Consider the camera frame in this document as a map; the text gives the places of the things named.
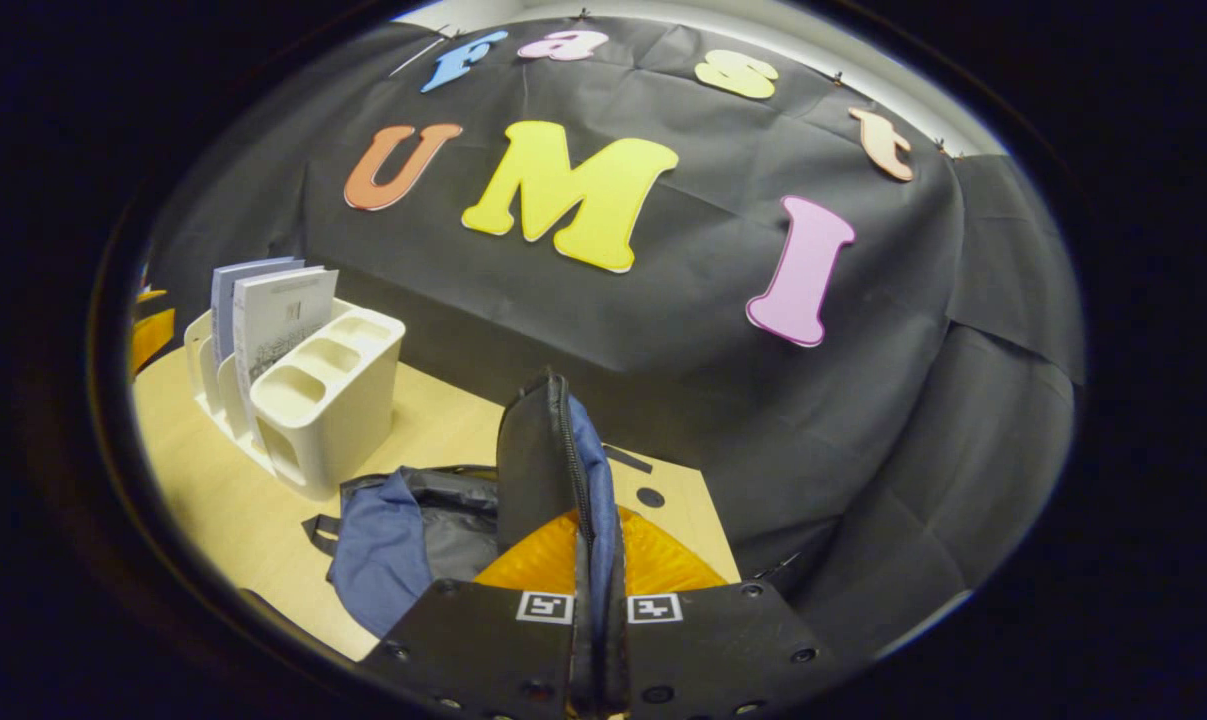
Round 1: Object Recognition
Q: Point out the cream plastic bookshelf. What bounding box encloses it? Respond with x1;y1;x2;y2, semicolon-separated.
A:
183;297;407;501

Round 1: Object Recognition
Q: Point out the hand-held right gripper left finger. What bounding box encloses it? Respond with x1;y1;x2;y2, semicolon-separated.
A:
358;505;596;720

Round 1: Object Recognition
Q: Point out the white cover book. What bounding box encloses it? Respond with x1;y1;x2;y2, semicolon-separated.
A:
233;266;340;416

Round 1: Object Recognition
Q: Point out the black backdrop cloth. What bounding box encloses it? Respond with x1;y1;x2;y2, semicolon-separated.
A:
148;15;1086;661

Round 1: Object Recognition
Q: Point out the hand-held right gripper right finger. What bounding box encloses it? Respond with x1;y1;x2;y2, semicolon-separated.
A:
603;505;844;720

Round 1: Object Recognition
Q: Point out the blue schoolbag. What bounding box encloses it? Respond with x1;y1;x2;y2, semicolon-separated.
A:
303;368;654;641

